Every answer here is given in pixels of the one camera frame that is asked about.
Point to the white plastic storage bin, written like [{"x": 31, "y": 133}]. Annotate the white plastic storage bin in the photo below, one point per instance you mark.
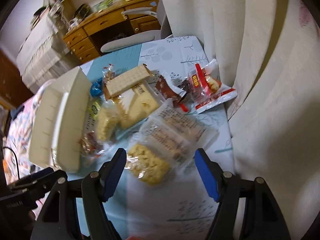
[{"x": 59, "y": 122}]

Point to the green snack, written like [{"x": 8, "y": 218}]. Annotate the green snack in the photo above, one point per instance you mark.
[{"x": 93, "y": 108}]

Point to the printed clear pastry packet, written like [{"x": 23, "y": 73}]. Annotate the printed clear pastry packet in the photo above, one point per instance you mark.
[{"x": 175, "y": 135}]

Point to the white covered cabinet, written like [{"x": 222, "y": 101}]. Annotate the white covered cabinet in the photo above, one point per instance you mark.
[{"x": 44, "y": 55}]

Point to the dark red snowflake packet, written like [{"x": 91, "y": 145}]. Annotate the dark red snowflake packet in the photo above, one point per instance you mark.
[{"x": 166, "y": 86}]

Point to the red white jujube packet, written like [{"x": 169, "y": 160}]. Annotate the red white jujube packet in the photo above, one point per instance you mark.
[{"x": 205, "y": 89}]

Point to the cream cake packet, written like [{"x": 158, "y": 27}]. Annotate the cream cake packet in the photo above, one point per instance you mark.
[{"x": 136, "y": 104}]

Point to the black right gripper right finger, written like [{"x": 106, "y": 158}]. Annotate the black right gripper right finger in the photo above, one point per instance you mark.
[{"x": 262, "y": 217}]

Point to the wooden desk with drawers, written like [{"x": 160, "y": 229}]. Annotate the wooden desk with drawers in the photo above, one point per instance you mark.
[{"x": 86, "y": 39}]

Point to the wooden door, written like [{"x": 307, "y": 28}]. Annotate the wooden door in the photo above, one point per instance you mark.
[{"x": 13, "y": 91}]

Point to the round crumbly cake packet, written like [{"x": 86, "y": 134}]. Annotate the round crumbly cake packet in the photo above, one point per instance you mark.
[{"x": 149, "y": 162}]

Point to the grey office chair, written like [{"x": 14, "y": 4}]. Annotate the grey office chair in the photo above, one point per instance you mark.
[{"x": 153, "y": 25}]

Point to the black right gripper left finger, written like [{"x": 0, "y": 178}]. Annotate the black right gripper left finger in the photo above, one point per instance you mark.
[{"x": 58, "y": 218}]

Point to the cream leaf-print curtain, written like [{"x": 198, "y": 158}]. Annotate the cream leaf-print curtain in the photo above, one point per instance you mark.
[{"x": 268, "y": 50}]

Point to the blue candy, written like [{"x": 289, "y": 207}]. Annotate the blue candy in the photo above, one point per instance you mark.
[{"x": 96, "y": 89}]

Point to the floral pink quilt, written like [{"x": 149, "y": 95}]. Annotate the floral pink quilt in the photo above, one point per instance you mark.
[{"x": 16, "y": 155}]

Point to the brown wafer biscuit pack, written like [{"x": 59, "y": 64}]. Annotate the brown wafer biscuit pack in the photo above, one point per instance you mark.
[{"x": 125, "y": 81}]

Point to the rice crisp clear packet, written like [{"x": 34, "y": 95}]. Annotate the rice crisp clear packet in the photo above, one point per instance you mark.
[{"x": 106, "y": 122}]

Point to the nut bar clear wrapper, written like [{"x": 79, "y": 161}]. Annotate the nut bar clear wrapper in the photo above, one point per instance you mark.
[{"x": 108, "y": 73}]

